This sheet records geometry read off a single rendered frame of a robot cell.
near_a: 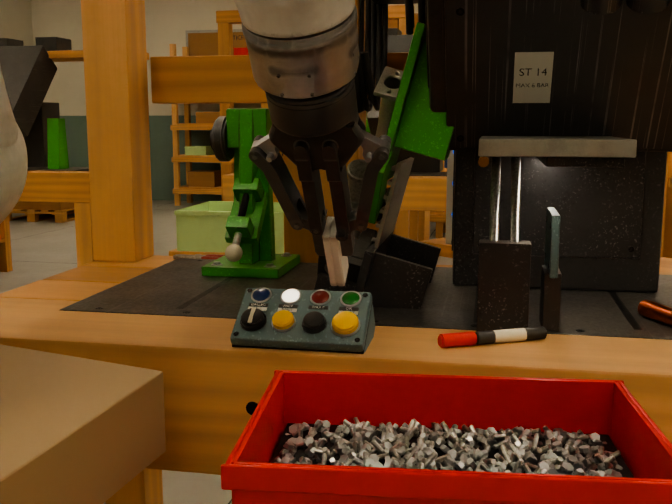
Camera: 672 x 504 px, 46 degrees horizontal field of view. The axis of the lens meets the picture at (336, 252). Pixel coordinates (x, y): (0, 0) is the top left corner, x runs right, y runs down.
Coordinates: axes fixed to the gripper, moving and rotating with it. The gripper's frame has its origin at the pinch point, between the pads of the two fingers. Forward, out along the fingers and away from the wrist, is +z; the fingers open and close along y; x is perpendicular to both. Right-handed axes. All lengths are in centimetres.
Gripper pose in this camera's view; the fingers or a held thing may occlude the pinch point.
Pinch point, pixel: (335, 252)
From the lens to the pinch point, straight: 80.0
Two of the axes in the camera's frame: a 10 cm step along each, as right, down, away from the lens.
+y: 9.8, 0.3, -1.9
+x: 1.6, -6.9, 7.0
